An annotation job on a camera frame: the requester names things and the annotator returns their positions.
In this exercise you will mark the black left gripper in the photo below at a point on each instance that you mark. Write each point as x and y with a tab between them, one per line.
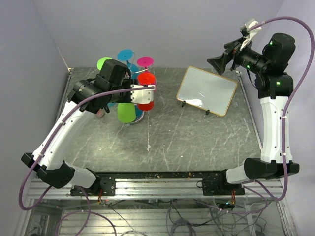
128	100

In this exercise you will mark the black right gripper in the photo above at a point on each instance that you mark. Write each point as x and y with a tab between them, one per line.
232	51

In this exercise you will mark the red plastic wine glass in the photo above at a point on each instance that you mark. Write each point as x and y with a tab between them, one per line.
146	78

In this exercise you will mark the pink plastic wine glass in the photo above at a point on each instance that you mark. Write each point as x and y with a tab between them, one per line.
146	62

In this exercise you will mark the green plastic wine glass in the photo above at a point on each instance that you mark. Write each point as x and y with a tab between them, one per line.
101	62

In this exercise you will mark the blue plastic wine glass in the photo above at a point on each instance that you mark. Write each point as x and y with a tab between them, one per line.
128	56

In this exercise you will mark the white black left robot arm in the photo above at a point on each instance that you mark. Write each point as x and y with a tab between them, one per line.
111	84

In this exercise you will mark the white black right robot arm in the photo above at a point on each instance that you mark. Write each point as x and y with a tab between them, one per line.
274	88

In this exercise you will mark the chrome wine glass rack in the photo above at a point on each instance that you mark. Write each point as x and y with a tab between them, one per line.
139	113

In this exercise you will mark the pink capped spice bottle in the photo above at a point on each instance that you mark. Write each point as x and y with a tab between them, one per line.
100	114

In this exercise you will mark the yellow framed whiteboard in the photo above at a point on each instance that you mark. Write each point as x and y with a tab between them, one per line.
207	91

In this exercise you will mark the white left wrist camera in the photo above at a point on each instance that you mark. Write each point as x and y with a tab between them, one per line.
142	94

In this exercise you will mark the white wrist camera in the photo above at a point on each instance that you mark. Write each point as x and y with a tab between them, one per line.
142	94
248	33

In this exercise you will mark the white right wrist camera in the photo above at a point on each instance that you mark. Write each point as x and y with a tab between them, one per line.
248	33

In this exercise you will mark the aluminium mounting rail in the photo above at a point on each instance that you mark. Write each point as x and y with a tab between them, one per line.
156	189

